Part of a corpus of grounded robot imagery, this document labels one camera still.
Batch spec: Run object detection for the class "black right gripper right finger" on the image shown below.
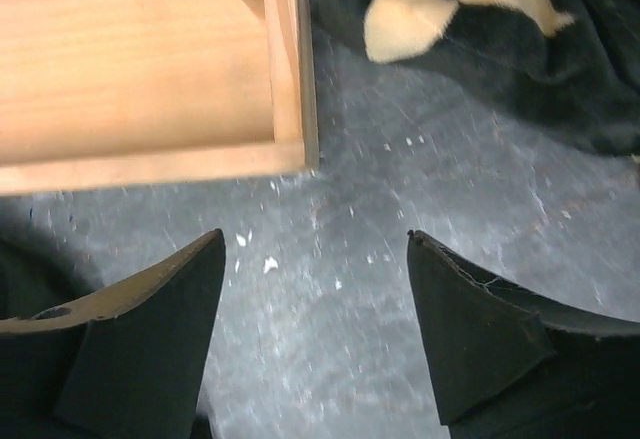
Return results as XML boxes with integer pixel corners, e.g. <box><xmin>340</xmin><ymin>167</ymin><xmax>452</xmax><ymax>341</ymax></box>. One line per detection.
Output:
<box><xmin>407</xmin><ymin>231</ymin><xmax>639</xmax><ymax>438</ymax></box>

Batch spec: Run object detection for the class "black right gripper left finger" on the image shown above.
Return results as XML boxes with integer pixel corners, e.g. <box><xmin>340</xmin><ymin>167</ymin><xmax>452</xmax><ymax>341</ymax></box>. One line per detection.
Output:
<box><xmin>1</xmin><ymin>230</ymin><xmax>225</xmax><ymax>438</ymax></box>

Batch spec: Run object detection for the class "wooden clothes rack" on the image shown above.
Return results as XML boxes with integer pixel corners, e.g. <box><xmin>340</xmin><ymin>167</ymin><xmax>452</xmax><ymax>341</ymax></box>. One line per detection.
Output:
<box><xmin>1</xmin><ymin>0</ymin><xmax>319</xmax><ymax>195</ymax></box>

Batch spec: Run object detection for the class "black shirt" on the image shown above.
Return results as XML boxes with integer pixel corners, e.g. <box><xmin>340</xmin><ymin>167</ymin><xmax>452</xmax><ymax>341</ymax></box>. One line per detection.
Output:
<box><xmin>1</xmin><ymin>198</ymin><xmax>102</xmax><ymax>320</ymax></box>

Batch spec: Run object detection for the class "black cream fleece garment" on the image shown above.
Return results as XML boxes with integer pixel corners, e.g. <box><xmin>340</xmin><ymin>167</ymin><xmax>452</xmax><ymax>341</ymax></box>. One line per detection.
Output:
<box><xmin>317</xmin><ymin>0</ymin><xmax>639</xmax><ymax>157</ymax></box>

